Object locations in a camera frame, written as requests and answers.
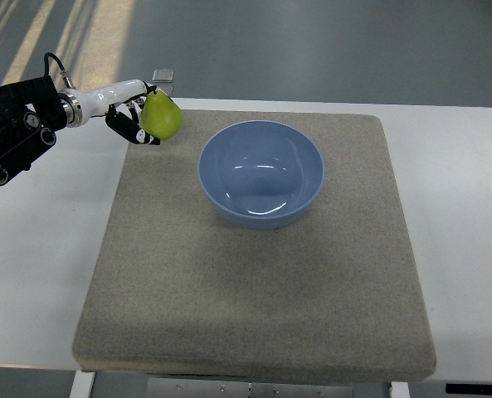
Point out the green pear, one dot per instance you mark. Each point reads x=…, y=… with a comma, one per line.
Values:
x=160, y=116

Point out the lower floor metal plate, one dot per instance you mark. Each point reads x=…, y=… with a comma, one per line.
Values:
x=167, y=89

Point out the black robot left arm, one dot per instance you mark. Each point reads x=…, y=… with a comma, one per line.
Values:
x=30, y=114

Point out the blue bowl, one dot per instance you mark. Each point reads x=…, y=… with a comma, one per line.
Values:
x=261, y=174

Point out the grey felt mat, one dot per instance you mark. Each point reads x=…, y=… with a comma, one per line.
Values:
x=333, y=297

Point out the metal table frame bracket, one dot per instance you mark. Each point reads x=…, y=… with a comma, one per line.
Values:
x=161, y=387

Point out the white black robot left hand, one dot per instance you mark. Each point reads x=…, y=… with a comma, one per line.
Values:
x=119, y=104

